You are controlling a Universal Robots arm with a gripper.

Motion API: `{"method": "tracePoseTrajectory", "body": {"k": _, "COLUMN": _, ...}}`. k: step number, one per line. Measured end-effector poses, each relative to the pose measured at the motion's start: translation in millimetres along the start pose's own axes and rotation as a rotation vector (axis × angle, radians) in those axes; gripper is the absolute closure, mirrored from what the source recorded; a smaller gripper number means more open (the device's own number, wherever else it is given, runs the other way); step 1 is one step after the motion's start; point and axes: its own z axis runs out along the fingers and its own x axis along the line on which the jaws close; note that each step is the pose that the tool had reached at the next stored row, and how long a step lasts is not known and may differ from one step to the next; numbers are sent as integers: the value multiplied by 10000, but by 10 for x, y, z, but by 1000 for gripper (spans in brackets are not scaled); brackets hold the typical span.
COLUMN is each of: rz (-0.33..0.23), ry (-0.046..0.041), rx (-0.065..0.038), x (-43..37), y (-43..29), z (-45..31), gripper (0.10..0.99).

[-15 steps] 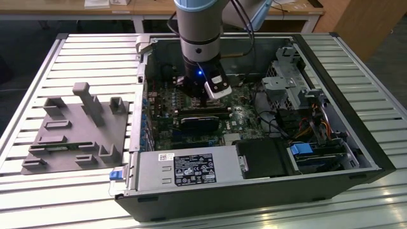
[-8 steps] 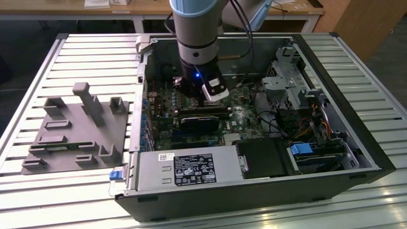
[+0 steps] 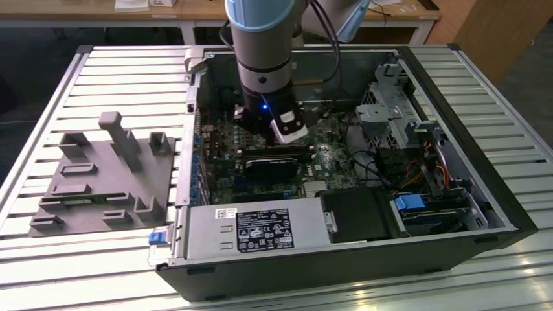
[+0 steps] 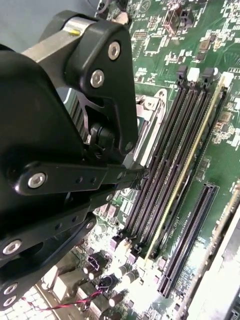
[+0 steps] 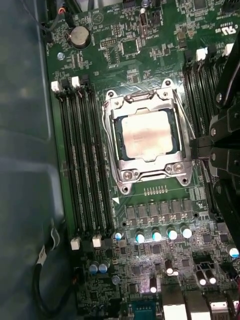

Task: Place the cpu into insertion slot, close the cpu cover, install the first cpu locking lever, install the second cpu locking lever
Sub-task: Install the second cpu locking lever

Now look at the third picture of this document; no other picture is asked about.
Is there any black and grey PC case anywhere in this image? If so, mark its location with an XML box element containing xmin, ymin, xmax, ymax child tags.
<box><xmin>154</xmin><ymin>43</ymin><xmax>540</xmax><ymax>304</ymax></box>

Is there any wooden cabinet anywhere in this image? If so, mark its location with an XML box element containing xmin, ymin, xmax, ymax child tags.
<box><xmin>426</xmin><ymin>0</ymin><xmax>553</xmax><ymax>86</ymax></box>

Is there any green RAM stick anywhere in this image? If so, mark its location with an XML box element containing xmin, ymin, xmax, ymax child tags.
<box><xmin>58</xmin><ymin>193</ymin><xmax>131</xmax><ymax>207</ymax></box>

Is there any coloured power wire bundle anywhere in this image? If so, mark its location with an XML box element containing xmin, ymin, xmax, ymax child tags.
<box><xmin>434</xmin><ymin>163</ymin><xmax>451</xmax><ymax>192</ymax></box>

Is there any black RAM slot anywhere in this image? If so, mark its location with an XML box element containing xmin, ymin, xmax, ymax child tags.
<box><xmin>244</xmin><ymin>150</ymin><xmax>314</xmax><ymax>156</ymax></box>
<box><xmin>246</xmin><ymin>145</ymin><xmax>314</xmax><ymax>151</ymax></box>
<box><xmin>246</xmin><ymin>148</ymin><xmax>314</xmax><ymax>154</ymax></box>
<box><xmin>244</xmin><ymin>152</ymin><xmax>315</xmax><ymax>159</ymax></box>

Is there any grey parts rack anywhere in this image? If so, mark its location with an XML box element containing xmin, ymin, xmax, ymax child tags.
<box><xmin>27</xmin><ymin>111</ymin><xmax>179</xmax><ymax>240</ymax></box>

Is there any blue plastic latch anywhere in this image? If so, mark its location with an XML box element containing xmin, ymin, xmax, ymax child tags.
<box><xmin>148</xmin><ymin>227</ymin><xmax>168</xmax><ymax>247</ymax></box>

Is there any silver chipset heatsink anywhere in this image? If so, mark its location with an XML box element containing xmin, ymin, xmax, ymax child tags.
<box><xmin>304</xmin><ymin>181</ymin><xmax>330</xmax><ymax>197</ymax></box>

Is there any green motherboard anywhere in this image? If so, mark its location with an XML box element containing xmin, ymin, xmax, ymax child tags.
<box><xmin>198</xmin><ymin>102</ymin><xmax>360</xmax><ymax>207</ymax></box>

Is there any blue disk carrier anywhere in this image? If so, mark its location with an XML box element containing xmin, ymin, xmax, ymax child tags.
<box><xmin>395</xmin><ymin>193</ymin><xmax>428</xmax><ymax>215</ymax></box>

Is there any black plastic shroud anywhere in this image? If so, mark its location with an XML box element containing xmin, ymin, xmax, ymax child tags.
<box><xmin>320</xmin><ymin>189</ymin><xmax>402</xmax><ymax>244</ymax></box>

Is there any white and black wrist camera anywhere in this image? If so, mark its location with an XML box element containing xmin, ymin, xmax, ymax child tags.
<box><xmin>270</xmin><ymin>109</ymin><xmax>311</xmax><ymax>145</ymax></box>

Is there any black graphics card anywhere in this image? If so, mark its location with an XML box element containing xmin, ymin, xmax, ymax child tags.
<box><xmin>243</xmin><ymin>156</ymin><xmax>300</xmax><ymax>179</ymax></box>

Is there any grey power supply unit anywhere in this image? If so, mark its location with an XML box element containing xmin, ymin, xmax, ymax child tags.
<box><xmin>184</xmin><ymin>198</ymin><xmax>332</xmax><ymax>260</ymax></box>

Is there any metal disk bay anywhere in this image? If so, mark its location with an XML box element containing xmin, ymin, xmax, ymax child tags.
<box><xmin>387</xmin><ymin>187</ymin><xmax>494</xmax><ymax>240</ymax></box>

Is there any perforated metal drive cage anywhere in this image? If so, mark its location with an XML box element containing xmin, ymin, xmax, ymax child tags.
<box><xmin>355</xmin><ymin>63</ymin><xmax>434</xmax><ymax>150</ymax></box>

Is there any wooden desk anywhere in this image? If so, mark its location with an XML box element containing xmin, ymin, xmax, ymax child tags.
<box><xmin>0</xmin><ymin>0</ymin><xmax>443</xmax><ymax>46</ymax></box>

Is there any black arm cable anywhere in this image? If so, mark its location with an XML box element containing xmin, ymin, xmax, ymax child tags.
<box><xmin>296</xmin><ymin>0</ymin><xmax>343</xmax><ymax>87</ymax></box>

